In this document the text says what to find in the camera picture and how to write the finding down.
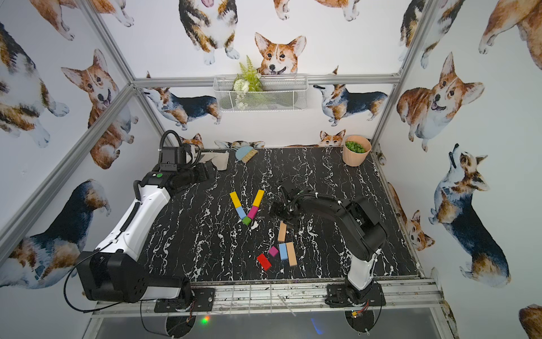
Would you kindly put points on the red block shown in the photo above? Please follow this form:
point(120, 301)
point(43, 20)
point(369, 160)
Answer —
point(264, 262)

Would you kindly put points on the small light blue block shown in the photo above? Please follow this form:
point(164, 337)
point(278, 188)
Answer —
point(241, 213)

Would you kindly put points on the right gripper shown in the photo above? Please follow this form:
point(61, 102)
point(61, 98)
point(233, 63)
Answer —
point(278, 206)

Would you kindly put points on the white wire basket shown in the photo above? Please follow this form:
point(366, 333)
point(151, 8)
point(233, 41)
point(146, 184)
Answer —
point(267, 93)

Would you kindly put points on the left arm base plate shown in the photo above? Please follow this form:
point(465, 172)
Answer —
point(197, 300)

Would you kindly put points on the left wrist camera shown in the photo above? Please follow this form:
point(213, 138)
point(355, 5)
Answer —
point(172, 158)

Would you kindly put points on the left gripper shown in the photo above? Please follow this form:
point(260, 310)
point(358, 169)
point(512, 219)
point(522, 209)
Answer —
point(205, 171)

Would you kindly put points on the pink pot with greens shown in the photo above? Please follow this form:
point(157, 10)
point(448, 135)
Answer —
point(355, 150)

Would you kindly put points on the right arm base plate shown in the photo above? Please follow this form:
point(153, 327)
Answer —
point(346, 295)

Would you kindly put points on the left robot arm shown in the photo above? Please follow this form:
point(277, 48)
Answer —
point(112, 272)

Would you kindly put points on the magenta rectangular block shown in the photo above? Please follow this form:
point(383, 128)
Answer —
point(252, 213)

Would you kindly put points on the long natural wood block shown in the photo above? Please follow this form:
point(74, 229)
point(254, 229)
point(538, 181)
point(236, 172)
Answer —
point(282, 232)

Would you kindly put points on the light blue rectangular block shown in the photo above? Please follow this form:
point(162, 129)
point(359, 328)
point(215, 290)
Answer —
point(283, 251)

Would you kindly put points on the short yellow block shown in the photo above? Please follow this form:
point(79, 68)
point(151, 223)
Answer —
point(235, 199)

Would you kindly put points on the small green block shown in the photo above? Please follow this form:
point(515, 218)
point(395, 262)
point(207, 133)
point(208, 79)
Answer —
point(247, 220)

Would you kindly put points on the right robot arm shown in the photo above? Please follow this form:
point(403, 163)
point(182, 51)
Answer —
point(362, 230)

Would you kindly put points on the long yellow block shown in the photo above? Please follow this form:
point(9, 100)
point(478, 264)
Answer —
point(258, 198)

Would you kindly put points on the green fern plant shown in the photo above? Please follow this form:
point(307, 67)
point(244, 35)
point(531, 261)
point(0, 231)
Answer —
point(247, 87)

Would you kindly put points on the small magenta block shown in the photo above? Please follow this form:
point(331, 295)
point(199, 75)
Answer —
point(273, 251)

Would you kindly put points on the beige work glove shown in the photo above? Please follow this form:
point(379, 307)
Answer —
point(219, 160)

